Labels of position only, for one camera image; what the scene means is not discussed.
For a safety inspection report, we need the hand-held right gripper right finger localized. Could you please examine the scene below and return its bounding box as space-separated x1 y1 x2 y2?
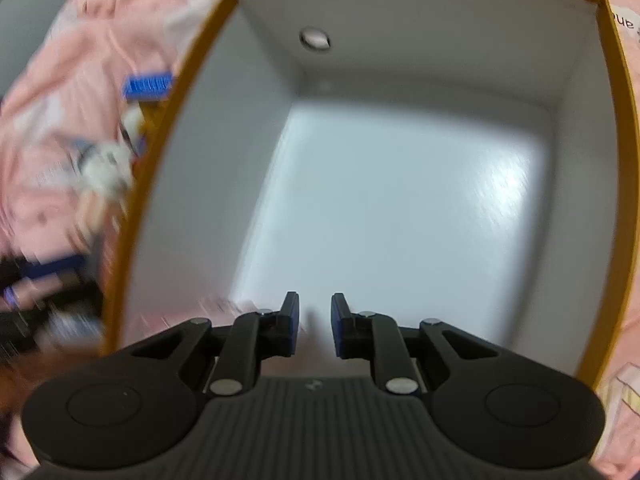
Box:
331 292 501 395

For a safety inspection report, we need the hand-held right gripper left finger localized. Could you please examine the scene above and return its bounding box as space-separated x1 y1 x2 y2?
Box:
131 291 301 396

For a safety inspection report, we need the pink printed blanket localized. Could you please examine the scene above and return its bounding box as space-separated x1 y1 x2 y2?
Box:
0 0 640 480

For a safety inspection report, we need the white cardboard box brown rim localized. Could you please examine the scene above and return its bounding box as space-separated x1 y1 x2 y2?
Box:
100 0 628 392

